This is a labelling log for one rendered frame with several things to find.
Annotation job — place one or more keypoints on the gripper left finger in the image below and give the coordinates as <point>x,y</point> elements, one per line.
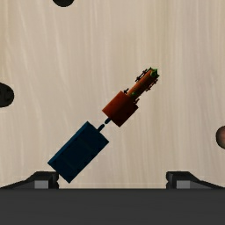
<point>44,179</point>

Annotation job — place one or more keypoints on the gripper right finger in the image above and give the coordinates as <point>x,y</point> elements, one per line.
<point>181,179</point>

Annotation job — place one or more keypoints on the black mug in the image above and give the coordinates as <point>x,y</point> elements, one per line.
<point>63,2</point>
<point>5,95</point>

